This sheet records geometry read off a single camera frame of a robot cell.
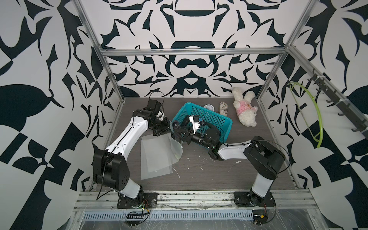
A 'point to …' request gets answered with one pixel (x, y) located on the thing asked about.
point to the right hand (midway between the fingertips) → (176, 129)
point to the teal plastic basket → (207, 117)
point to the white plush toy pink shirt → (246, 112)
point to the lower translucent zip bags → (156, 157)
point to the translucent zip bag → (173, 147)
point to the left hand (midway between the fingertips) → (170, 128)
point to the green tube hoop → (321, 137)
